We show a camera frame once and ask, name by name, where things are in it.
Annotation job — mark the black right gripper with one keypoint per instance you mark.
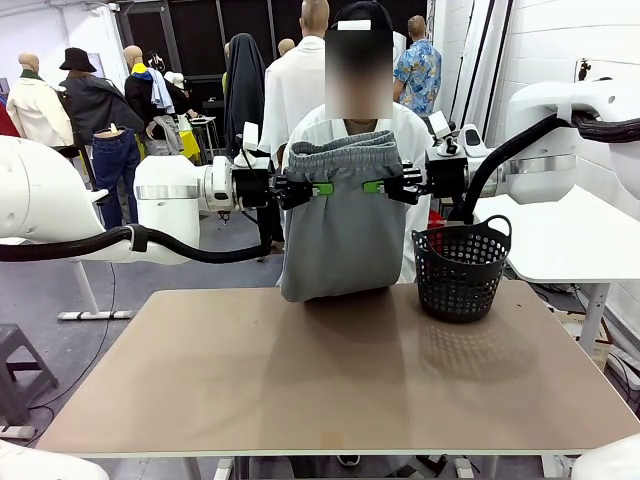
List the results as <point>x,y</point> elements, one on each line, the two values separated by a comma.
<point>446,180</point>

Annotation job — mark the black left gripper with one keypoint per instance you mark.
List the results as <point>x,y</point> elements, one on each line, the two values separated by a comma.
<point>252,189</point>

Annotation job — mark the grey training pants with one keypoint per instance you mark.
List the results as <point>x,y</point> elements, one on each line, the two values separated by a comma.
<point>342,245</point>

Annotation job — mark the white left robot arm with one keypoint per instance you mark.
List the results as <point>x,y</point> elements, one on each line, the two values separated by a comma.
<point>170,175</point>

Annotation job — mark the red bag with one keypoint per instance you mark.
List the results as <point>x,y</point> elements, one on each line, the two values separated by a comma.
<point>436,220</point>

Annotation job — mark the person in white shirt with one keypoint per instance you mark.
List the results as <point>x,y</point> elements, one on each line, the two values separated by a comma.
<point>410,140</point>

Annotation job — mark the tall mannequin in white shirt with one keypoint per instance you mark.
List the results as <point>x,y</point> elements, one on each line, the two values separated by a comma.
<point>295,85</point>

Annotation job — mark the black perforated plastic basket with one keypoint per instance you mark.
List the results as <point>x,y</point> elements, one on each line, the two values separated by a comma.
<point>460,280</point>

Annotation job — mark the mannequin in blue floral shirt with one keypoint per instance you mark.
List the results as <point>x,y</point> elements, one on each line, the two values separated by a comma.
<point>420,75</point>

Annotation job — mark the mannequin under dark cloak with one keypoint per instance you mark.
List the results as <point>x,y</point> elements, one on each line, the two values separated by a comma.
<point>245,90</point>

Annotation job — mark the yellow cloth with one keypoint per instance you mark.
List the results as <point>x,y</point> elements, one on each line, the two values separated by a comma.
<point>189,145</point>

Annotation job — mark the white standing air conditioner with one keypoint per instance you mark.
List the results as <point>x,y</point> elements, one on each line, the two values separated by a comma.
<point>399,42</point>

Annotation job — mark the small bare mannequin head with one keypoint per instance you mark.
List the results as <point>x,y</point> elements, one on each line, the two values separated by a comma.
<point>286,47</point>

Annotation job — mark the grey hanging hoodie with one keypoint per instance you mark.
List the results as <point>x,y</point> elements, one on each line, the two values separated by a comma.
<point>167,132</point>

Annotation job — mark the white side table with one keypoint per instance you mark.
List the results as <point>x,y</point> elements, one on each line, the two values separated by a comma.
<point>550,240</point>

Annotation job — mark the white leaning boards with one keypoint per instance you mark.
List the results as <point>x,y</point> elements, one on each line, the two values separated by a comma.
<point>480,50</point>

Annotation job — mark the mannequin with white hat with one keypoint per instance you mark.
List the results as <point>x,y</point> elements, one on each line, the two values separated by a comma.
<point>175,80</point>

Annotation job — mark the black cap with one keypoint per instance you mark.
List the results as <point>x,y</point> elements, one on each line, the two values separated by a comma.
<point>360,10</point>

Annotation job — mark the mannequin with yellow blue scarf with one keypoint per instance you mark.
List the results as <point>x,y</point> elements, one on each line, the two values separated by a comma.
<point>137,90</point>

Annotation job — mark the black tripod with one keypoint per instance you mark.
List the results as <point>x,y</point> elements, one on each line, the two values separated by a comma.
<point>583,67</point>

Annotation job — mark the white desk leg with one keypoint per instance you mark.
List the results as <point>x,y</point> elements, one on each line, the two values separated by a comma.
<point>87,290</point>

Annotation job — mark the black bucket hat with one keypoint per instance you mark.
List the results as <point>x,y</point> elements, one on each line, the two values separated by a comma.
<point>77,60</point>

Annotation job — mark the mannequin in cream jacket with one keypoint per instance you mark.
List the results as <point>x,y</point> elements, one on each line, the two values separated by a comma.
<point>37,110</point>

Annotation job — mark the white table foot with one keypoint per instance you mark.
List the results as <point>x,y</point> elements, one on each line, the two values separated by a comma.
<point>464,469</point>
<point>225,469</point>

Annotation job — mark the red garment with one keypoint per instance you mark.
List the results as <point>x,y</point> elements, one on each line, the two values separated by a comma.
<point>6,125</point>

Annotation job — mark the grey plastic step stool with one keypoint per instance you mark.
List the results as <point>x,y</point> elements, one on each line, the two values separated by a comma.
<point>20,345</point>

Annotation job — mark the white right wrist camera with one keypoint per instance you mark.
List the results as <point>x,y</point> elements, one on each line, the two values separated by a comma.
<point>439,125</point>

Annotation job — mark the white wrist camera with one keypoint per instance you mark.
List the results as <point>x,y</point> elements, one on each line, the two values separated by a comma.
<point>250,137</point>
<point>439,125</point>

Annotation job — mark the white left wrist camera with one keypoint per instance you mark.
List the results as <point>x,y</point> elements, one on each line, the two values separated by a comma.
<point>250,137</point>

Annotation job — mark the white head-mounted camera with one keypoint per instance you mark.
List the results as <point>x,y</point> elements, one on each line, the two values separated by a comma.
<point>354,25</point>

